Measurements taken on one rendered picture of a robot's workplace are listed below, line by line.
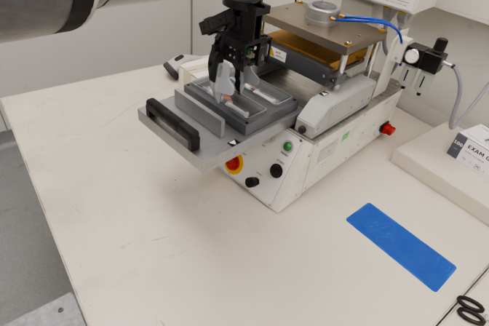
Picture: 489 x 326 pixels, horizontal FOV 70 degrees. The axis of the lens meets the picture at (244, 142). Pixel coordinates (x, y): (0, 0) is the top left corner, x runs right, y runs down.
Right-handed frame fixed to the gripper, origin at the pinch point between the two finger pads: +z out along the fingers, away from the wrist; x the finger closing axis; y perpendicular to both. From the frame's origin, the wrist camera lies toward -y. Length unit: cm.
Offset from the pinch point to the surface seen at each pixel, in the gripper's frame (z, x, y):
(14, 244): 102, -43, -82
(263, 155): 16.3, 6.7, 7.1
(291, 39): -4.9, 25.1, -4.1
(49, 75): 64, 8, -152
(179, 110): 4.0, -8.8, -5.0
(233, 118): 1.7, -4.0, 6.6
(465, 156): 19, 54, 40
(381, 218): 25.7, 21.5, 34.5
